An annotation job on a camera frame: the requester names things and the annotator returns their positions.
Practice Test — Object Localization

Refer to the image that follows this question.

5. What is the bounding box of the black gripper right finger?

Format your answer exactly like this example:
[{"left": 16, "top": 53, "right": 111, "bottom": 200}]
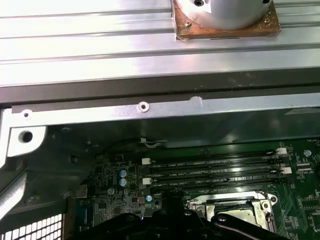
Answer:
[{"left": 174, "top": 190, "right": 291, "bottom": 240}]

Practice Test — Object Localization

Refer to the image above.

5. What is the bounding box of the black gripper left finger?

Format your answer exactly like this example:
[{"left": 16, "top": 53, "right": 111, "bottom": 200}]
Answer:
[{"left": 92, "top": 190, "right": 175, "bottom": 240}]

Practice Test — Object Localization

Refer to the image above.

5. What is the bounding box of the metal socket cover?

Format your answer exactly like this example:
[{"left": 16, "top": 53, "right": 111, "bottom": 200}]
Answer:
[{"left": 187, "top": 193, "right": 276, "bottom": 233}]

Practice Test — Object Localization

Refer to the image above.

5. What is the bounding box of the thin metal locking lever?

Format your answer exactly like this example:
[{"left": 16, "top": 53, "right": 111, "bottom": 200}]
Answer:
[{"left": 254, "top": 189, "right": 278, "bottom": 204}]

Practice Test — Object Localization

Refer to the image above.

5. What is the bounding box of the CPU socket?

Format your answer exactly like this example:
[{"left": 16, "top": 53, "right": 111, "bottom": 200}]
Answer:
[{"left": 186, "top": 189, "right": 280, "bottom": 235}]

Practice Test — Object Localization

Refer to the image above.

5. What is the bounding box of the black RAM slot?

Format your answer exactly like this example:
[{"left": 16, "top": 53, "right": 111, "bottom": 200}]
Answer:
[
  {"left": 147, "top": 166, "right": 293, "bottom": 177},
  {"left": 149, "top": 147, "right": 288, "bottom": 158},
  {"left": 141, "top": 157, "right": 285, "bottom": 168},
  {"left": 141, "top": 177, "right": 288, "bottom": 188}
]

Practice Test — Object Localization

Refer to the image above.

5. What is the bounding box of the green motherboard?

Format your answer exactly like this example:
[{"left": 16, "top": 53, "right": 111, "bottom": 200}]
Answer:
[{"left": 66, "top": 139, "right": 320, "bottom": 240}]

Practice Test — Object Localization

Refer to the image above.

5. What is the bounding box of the black PC case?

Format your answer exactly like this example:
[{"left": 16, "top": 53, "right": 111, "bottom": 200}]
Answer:
[{"left": 0, "top": 79, "right": 320, "bottom": 240}]

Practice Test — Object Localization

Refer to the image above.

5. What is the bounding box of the white wire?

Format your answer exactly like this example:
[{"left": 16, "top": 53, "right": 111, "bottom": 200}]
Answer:
[{"left": 138, "top": 136, "right": 169, "bottom": 149}]

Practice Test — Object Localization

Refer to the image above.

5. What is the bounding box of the brown square base plate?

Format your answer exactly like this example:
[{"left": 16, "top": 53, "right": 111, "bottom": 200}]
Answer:
[{"left": 171, "top": 0, "right": 282, "bottom": 42}]

